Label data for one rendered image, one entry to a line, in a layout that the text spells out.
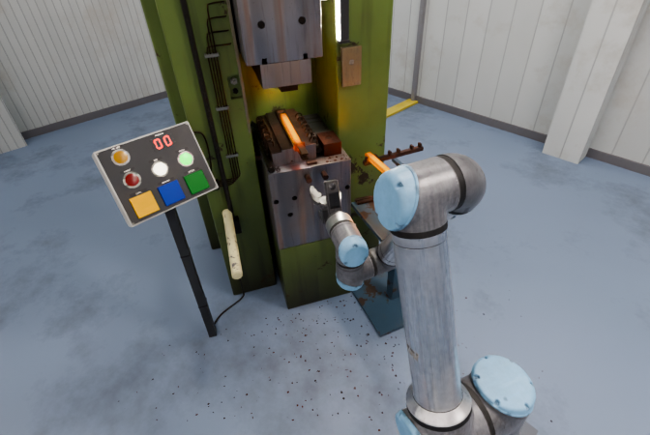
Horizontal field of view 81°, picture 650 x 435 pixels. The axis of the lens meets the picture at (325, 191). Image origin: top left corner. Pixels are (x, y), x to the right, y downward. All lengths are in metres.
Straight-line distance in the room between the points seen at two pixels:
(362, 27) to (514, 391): 1.40
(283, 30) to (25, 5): 3.76
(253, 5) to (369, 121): 0.79
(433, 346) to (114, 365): 1.81
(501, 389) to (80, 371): 1.98
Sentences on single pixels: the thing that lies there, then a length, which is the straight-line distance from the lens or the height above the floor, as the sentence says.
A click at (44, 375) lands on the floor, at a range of 2.54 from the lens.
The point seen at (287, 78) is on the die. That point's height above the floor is 1.30.
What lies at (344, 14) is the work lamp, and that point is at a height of 1.49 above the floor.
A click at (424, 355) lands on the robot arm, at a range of 0.91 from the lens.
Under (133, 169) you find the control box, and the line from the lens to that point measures 1.50.
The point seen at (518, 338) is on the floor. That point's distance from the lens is 2.34.
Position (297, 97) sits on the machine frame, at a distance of 2.13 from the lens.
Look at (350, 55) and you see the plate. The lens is 1.76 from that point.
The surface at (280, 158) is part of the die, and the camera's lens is 1.70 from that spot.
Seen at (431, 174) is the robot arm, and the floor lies 1.41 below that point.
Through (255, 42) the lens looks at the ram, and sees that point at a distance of 1.51.
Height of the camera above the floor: 1.80
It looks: 35 degrees down
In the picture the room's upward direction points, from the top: 3 degrees counter-clockwise
